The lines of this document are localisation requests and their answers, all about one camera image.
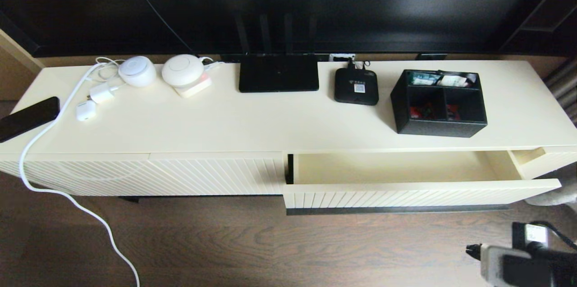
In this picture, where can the grey black right gripper body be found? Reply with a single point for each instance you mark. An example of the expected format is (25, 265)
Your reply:
(491, 264)

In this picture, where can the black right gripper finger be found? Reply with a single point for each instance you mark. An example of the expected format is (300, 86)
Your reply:
(474, 251)

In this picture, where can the cream ribbed drawer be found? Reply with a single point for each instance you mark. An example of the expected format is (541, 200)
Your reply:
(405, 194)

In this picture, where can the black compartment organizer box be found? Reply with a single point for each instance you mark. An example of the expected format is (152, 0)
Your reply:
(432, 130)

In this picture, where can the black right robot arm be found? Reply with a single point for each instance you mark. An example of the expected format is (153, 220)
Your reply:
(554, 269)

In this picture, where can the cream TV cabinet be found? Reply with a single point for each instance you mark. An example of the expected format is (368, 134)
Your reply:
(270, 122)

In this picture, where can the grey pouf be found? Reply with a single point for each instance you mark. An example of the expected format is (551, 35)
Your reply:
(561, 198)

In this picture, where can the white packets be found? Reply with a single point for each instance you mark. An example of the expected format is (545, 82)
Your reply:
(451, 81)

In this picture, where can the teal packets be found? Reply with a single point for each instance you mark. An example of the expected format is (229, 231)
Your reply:
(424, 80)

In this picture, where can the grey curtain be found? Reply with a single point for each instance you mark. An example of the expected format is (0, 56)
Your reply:
(565, 93)

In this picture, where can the black set-top box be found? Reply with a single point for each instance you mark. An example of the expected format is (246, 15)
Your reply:
(351, 95)

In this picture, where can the black router with antennas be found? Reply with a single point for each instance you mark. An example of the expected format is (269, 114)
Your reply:
(278, 74)

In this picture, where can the black flat television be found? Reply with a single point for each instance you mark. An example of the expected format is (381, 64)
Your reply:
(360, 7)

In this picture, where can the white pink square base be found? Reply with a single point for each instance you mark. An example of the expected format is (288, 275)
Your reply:
(198, 88)

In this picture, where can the white dome device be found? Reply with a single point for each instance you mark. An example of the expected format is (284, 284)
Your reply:
(182, 70)

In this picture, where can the white round smart speaker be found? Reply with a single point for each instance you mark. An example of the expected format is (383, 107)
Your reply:
(137, 74)

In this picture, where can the white charger adapter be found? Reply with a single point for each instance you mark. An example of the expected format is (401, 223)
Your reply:
(102, 93)

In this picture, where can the white earbuds case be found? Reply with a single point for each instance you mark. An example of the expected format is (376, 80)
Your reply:
(85, 110)

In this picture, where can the black smartphone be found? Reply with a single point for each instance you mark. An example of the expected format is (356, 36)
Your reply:
(27, 117)

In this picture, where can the black wall shelf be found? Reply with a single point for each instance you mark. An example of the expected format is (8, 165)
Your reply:
(550, 30)

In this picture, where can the white wall socket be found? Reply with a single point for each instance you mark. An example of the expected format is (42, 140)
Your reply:
(341, 57)

